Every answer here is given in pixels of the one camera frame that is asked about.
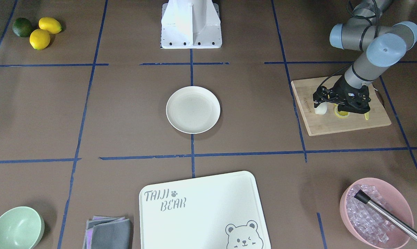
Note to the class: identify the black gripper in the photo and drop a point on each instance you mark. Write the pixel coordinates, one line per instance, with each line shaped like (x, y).
(340, 90)

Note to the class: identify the white steamed bun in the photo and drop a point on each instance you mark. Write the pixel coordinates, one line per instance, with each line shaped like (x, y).
(321, 109)

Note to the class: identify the cream round plate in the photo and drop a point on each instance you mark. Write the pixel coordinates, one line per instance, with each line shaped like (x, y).
(193, 110)

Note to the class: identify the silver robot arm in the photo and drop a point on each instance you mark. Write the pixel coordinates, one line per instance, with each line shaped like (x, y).
(381, 48)

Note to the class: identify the white bear tray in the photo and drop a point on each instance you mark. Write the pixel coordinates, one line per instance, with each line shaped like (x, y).
(221, 211)

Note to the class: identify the lemon slice bottom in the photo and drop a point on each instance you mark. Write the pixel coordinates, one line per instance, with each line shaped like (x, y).
(340, 114)

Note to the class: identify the bamboo cutting board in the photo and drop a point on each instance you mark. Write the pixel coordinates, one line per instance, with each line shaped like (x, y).
(329, 123)

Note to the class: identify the steel muddler black tip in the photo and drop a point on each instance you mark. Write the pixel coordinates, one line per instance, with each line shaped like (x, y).
(365, 199)

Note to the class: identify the pink bowl with ice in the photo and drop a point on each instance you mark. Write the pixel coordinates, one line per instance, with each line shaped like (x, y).
(366, 224)

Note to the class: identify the grey folded cloth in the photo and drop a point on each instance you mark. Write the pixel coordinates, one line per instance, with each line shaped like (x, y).
(107, 232)

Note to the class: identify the yellow lemon upper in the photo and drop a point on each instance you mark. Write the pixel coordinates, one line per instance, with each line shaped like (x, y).
(50, 24)

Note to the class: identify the yellow lemon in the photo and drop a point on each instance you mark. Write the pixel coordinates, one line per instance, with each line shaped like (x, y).
(50, 24)
(39, 39)

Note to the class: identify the yellow lemon lower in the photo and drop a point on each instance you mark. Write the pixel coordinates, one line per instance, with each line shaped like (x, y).
(39, 39)

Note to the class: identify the mint green bowl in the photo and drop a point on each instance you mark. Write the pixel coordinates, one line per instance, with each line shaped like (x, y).
(21, 228)

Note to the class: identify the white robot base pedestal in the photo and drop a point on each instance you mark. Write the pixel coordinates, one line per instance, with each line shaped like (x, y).
(191, 24)

